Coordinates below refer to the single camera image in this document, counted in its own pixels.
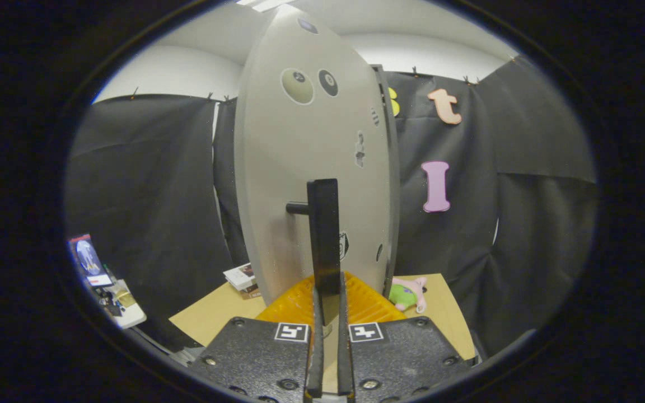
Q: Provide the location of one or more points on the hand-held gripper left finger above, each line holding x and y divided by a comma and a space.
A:
316, 364

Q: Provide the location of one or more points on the green pink plush toy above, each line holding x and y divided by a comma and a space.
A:
403, 295

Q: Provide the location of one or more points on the light grey shoe cabinet door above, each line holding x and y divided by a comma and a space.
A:
277, 168

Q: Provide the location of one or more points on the white flat box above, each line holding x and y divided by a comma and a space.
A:
239, 275

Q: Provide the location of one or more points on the ceiling light panel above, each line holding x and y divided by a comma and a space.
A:
263, 3

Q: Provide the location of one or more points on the dark grey shoe cabinet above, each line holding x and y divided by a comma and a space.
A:
394, 184

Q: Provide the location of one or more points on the black backdrop cloth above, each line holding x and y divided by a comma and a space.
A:
143, 184

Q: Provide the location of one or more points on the computer monitor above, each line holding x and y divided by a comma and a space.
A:
88, 258

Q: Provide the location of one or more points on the brown flat box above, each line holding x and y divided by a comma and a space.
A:
252, 292

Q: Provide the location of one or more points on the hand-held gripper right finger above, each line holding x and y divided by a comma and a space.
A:
345, 364

